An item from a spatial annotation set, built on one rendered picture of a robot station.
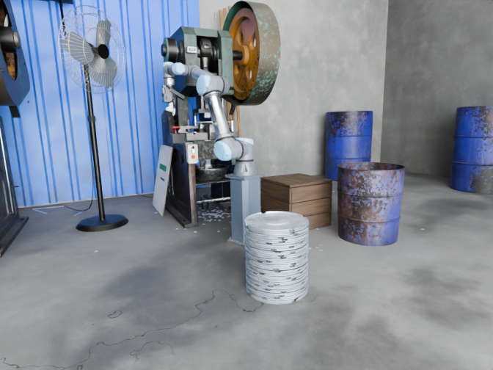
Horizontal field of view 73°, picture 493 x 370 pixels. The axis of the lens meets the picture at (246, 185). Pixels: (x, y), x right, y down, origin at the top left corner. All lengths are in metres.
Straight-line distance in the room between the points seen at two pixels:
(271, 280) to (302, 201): 1.01
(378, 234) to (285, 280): 0.91
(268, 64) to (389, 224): 1.43
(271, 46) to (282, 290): 1.82
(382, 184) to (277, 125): 2.57
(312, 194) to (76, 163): 2.45
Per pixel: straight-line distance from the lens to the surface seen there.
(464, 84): 4.99
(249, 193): 2.05
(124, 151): 3.82
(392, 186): 2.17
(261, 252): 1.44
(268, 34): 2.70
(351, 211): 2.19
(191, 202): 2.54
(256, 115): 4.32
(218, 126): 2.01
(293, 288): 1.51
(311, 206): 2.42
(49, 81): 3.82
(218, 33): 2.89
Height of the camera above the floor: 0.78
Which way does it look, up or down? 11 degrees down
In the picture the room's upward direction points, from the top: 1 degrees counter-clockwise
